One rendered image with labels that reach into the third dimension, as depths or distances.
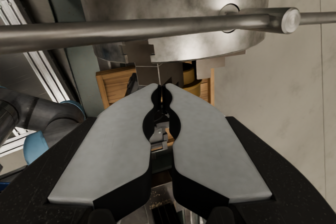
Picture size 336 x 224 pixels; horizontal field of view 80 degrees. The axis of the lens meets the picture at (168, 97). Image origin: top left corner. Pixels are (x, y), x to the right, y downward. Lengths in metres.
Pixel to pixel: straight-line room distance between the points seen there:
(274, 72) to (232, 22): 2.01
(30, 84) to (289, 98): 2.27
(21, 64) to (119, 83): 0.82
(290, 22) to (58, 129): 0.41
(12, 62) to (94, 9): 1.08
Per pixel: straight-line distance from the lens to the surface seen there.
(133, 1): 0.26
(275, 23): 0.21
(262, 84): 2.14
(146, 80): 0.30
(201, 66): 0.42
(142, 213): 0.83
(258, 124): 2.35
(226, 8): 0.27
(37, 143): 0.45
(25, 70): 1.36
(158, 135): 0.44
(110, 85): 0.62
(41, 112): 0.52
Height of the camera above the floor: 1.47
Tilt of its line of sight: 61 degrees down
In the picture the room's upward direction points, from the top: 141 degrees clockwise
